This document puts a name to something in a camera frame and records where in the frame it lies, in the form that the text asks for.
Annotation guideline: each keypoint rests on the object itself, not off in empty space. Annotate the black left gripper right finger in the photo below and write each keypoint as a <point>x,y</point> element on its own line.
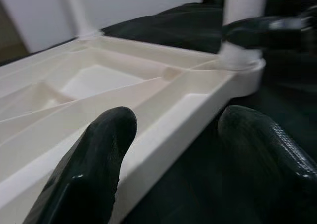
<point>272,174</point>

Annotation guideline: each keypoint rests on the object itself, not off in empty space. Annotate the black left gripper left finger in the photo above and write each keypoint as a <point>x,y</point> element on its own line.
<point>86,174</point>

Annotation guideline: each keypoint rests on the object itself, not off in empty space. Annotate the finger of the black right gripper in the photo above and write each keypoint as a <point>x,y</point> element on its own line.
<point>260,33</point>

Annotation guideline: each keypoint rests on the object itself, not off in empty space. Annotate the white plastic table top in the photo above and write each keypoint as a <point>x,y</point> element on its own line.
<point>99,90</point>

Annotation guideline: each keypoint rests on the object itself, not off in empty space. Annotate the white plastic table leg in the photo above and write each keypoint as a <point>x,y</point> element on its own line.
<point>241,6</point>
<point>79,11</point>

